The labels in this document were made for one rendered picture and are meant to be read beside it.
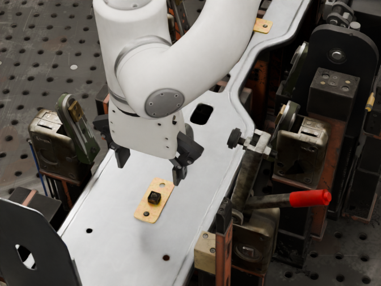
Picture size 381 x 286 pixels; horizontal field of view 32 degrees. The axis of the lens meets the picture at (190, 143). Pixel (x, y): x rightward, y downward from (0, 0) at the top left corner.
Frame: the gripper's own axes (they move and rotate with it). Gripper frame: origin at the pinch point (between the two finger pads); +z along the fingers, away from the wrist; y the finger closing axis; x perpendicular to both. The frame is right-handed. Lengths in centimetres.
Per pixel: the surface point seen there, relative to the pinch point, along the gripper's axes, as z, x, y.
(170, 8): 3.0, -38.7, 14.0
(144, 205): 8.4, 1.7, 1.1
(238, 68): 8.9, -33.3, -2.1
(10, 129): 38, -25, 51
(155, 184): 8.4, -2.6, 1.3
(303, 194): -4.6, 0.3, -23.1
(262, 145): -12.6, 0.6, -17.0
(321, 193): -6.0, 0.4, -25.5
